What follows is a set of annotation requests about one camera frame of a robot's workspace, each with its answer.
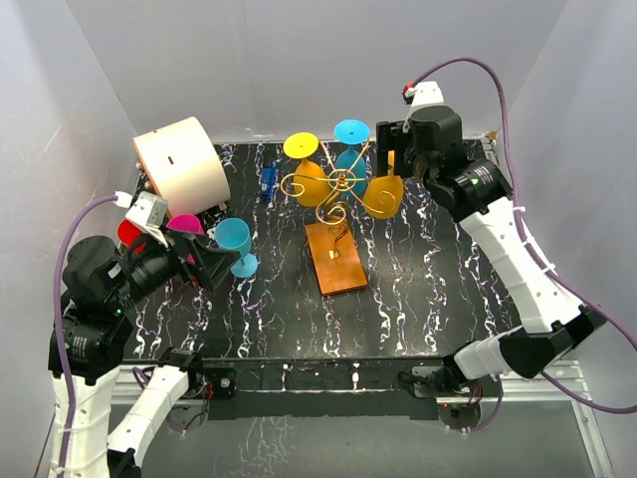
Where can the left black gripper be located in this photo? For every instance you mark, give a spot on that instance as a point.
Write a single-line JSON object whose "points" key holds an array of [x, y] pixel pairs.
{"points": [[208, 264]]}

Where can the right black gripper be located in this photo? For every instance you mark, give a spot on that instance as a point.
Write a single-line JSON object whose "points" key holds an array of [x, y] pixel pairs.
{"points": [[393, 136]]}

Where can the teal wine glass back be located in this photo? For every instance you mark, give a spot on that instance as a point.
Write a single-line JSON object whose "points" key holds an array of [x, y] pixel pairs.
{"points": [[352, 133]]}

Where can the light blue wine glass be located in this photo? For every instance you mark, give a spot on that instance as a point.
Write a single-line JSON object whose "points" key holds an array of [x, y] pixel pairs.
{"points": [[233, 234]]}

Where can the yellow wine glass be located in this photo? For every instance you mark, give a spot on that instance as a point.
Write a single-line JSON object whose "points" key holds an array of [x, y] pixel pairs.
{"points": [[308, 184], [383, 195]]}

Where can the pink wine glass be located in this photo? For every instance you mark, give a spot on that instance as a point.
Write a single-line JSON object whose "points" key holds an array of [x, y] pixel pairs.
{"points": [[186, 223]]}

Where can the red wine glass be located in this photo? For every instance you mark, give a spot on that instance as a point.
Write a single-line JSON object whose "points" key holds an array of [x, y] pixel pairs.
{"points": [[127, 232]]}

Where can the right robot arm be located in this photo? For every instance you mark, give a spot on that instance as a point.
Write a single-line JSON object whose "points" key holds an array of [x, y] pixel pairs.
{"points": [[553, 321]]}

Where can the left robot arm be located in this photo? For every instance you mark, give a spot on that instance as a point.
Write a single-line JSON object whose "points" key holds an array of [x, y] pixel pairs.
{"points": [[92, 324]]}

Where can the wooden rack base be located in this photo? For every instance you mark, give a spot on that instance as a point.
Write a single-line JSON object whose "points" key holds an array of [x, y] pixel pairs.
{"points": [[336, 259]]}

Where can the blue stapler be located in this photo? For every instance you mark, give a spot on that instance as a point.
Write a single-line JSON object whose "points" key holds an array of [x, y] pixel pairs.
{"points": [[268, 181]]}

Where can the white cylindrical box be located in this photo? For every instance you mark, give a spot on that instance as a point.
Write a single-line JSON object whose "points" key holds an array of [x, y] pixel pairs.
{"points": [[183, 167]]}

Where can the gold wire glass rack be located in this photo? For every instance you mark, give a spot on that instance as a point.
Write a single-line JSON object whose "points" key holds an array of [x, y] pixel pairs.
{"points": [[332, 210]]}

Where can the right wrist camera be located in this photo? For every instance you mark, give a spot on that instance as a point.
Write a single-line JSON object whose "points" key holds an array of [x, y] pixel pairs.
{"points": [[423, 95]]}

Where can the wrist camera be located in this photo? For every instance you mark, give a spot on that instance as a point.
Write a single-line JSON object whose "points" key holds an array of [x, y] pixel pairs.
{"points": [[146, 212], [423, 95]]}

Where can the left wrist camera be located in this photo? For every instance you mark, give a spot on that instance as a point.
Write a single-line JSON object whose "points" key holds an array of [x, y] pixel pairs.
{"points": [[146, 212]]}

